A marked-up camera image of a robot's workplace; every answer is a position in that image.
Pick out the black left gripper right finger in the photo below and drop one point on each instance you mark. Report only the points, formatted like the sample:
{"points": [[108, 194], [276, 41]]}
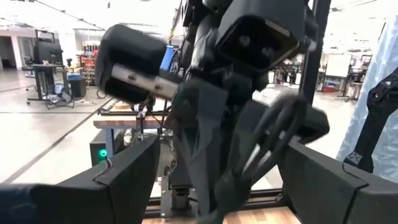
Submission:
{"points": [[326, 193]]}

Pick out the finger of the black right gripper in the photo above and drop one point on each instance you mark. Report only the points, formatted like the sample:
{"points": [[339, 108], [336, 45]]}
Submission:
{"points": [[245, 133], [202, 140]]}

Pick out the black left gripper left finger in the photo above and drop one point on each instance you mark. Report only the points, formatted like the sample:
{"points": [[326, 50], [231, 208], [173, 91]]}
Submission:
{"points": [[124, 186]]}

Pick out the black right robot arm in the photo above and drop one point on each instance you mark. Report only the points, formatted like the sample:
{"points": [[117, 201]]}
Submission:
{"points": [[205, 18]]}

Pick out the shelf with colourful items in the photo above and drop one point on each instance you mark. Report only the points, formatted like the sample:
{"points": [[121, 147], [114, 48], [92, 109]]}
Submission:
{"points": [[88, 63]]}

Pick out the black box with green light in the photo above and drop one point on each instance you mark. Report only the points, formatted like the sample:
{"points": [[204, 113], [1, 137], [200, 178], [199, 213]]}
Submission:
{"points": [[99, 149]]}

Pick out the black waste bin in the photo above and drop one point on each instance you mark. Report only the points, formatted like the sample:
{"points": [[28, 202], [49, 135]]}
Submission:
{"points": [[77, 87]]}

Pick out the wooden workbench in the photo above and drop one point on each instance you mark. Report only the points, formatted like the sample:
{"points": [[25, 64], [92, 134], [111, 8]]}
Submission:
{"points": [[124, 123]]}

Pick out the black cart with monitor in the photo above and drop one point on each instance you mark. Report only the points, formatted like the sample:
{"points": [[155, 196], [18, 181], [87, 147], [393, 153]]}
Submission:
{"points": [[46, 56]]}

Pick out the whiteboard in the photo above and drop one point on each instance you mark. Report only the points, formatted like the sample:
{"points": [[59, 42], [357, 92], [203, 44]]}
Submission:
{"points": [[339, 65]]}

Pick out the pale blue plastic sheet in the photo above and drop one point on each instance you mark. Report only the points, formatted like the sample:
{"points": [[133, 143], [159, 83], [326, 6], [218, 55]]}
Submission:
{"points": [[373, 77]]}

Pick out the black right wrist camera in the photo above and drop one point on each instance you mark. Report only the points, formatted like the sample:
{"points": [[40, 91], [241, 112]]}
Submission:
{"points": [[261, 40]]}

